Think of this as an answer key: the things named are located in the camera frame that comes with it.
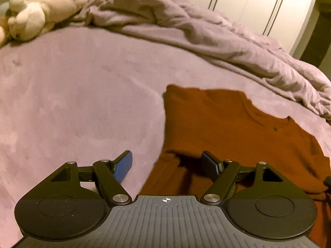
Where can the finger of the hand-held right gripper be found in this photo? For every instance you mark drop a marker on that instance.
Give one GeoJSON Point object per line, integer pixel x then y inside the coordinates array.
{"type": "Point", "coordinates": [328, 188]}

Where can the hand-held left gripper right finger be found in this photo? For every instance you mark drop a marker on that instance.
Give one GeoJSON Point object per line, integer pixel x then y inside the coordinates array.
{"type": "Point", "coordinates": [209, 164]}

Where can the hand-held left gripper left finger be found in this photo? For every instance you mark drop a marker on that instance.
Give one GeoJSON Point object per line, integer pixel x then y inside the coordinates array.
{"type": "Point", "coordinates": [124, 165]}

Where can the rust brown shirt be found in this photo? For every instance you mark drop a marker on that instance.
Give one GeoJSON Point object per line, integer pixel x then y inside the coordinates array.
{"type": "Point", "coordinates": [219, 124]}

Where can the purple bed sheet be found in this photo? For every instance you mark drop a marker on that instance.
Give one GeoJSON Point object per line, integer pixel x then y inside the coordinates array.
{"type": "Point", "coordinates": [72, 95]}

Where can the purple duvet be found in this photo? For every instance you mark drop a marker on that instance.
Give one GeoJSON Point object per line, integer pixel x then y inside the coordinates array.
{"type": "Point", "coordinates": [181, 28]}

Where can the white wardrobe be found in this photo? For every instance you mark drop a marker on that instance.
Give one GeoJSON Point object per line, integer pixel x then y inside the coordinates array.
{"type": "Point", "coordinates": [248, 2]}

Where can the cream plush toy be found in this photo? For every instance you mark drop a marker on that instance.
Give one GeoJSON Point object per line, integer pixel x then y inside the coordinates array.
{"type": "Point", "coordinates": [54, 7]}

